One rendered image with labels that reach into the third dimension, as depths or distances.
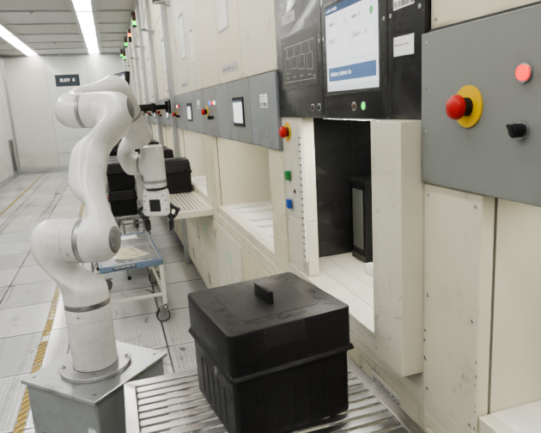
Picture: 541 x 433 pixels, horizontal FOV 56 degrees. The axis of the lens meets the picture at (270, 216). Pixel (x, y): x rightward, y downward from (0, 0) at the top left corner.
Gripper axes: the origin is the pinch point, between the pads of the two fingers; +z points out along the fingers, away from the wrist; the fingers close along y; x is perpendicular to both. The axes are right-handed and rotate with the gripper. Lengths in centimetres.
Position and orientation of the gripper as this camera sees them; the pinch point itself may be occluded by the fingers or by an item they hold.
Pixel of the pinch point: (160, 228)
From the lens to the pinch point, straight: 201.3
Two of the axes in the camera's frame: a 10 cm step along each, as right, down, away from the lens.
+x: 1.3, -2.2, 9.7
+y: 9.9, -0.3, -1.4
